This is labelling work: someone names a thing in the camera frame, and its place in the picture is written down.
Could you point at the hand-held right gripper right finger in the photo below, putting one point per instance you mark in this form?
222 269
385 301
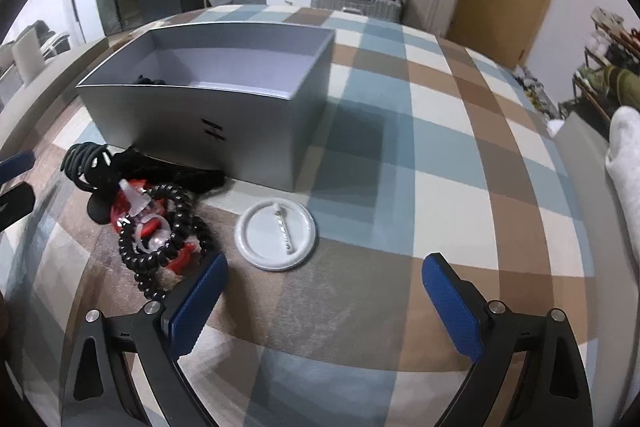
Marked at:
450 307

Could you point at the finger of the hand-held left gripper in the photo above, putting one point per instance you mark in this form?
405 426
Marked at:
15 207
17 164

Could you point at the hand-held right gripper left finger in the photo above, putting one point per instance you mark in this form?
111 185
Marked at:
200 302

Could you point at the black fuzzy hair accessory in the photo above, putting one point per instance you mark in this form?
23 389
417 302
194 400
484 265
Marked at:
150 167

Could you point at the grey cardboard box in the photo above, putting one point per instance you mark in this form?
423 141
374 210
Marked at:
200 127

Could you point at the small black hair accessory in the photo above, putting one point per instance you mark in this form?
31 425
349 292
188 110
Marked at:
147 81

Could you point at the checked blanket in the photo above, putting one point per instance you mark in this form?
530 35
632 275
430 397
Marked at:
450 132

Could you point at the white cloth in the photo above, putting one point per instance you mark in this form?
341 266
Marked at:
625 167

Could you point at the shoe rack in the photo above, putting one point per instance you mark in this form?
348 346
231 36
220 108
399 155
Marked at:
610 72

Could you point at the silver suitcase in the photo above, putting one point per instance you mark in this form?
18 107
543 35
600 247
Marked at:
360 4

